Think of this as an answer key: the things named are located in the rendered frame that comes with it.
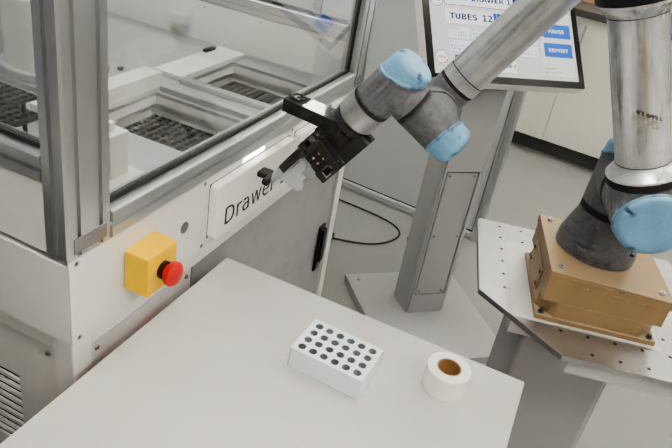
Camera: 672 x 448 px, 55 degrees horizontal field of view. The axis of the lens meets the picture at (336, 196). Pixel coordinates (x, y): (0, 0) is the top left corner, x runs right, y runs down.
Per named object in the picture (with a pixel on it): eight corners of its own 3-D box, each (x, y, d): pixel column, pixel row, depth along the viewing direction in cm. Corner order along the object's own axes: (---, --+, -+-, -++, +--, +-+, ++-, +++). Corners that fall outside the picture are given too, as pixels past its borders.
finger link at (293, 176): (281, 206, 120) (315, 177, 116) (260, 182, 120) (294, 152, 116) (288, 201, 123) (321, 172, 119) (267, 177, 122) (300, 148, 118)
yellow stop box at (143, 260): (179, 278, 103) (181, 240, 99) (150, 301, 97) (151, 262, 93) (153, 266, 104) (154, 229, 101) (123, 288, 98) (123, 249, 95)
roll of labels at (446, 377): (430, 403, 98) (436, 384, 96) (415, 370, 104) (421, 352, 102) (472, 401, 100) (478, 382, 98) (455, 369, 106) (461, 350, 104)
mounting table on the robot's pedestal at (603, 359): (650, 300, 155) (669, 261, 150) (710, 445, 116) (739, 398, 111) (465, 257, 159) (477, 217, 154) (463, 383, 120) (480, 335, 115)
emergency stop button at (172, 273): (185, 280, 100) (187, 259, 98) (169, 293, 97) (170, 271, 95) (169, 273, 101) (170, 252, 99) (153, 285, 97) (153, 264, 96)
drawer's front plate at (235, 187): (290, 183, 141) (296, 137, 136) (214, 241, 117) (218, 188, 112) (283, 181, 141) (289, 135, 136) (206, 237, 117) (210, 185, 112)
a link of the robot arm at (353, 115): (347, 92, 106) (366, 81, 113) (329, 109, 109) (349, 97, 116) (376, 127, 107) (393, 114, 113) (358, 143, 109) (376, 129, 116)
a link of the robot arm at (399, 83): (432, 92, 101) (395, 53, 99) (384, 133, 107) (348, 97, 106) (440, 74, 107) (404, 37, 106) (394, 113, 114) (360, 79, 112)
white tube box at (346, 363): (379, 367, 103) (384, 349, 102) (357, 400, 97) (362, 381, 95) (312, 336, 107) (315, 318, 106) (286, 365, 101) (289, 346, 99)
